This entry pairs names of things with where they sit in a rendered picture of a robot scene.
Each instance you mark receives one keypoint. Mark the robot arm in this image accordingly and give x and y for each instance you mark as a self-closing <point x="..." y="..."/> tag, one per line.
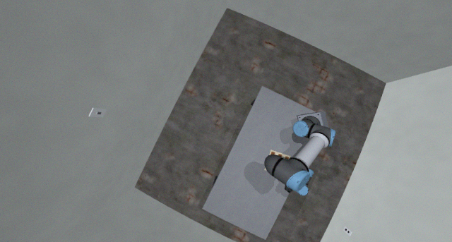
<point x="294" y="172"/>

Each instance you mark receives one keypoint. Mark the brown and cream chessboard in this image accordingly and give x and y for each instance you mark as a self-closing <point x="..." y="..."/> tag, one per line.
<point x="272" y="152"/>

